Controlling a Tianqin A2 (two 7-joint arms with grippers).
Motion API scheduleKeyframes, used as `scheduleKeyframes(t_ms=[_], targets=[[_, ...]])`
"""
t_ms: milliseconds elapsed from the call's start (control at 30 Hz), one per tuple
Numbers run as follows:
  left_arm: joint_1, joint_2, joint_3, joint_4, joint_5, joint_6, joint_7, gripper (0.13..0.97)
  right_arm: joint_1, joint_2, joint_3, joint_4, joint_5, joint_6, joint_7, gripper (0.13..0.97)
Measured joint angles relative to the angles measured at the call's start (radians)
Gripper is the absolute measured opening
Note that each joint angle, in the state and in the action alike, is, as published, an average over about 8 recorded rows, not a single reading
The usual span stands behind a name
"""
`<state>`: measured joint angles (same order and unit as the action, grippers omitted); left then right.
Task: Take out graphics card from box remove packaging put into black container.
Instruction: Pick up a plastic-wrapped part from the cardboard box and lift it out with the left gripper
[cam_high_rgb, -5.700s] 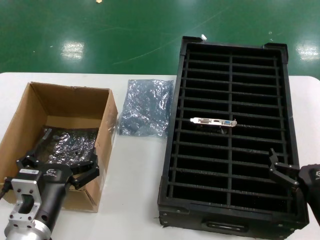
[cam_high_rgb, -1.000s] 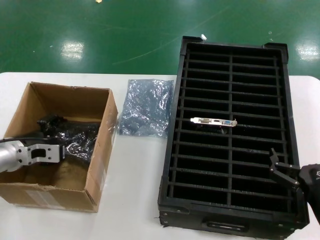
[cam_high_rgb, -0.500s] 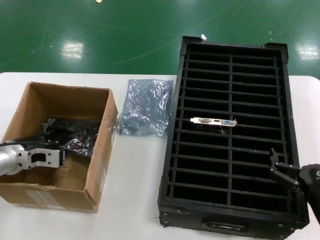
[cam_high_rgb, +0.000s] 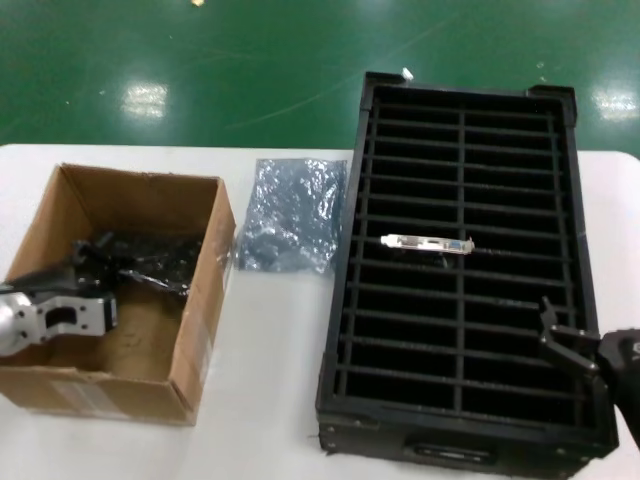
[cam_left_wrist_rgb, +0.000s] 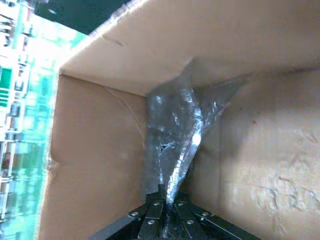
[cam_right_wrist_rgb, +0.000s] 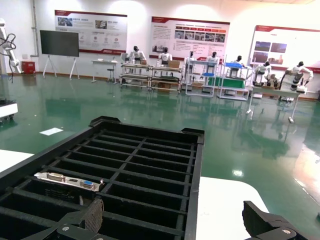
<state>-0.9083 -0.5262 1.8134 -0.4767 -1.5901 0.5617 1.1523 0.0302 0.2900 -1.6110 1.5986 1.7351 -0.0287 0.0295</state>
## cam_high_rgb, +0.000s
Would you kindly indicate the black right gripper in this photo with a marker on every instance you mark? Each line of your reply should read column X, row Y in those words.
column 622, row 365

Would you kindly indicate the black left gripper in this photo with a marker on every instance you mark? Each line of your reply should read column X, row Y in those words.
column 60, row 282

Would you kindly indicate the brown cardboard box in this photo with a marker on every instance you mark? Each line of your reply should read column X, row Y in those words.
column 150, row 200

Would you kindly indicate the black slotted container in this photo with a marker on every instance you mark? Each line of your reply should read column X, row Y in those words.
column 375, row 435

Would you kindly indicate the grey crumpled antistatic bag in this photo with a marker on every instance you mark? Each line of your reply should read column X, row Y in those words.
column 290, row 215

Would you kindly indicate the white floor scrap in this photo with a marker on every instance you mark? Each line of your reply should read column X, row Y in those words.
column 408, row 74

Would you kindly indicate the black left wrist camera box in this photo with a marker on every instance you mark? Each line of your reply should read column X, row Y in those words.
column 110, row 312

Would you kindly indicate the graphics card with silver bracket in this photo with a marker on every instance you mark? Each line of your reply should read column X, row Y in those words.
column 425, row 244

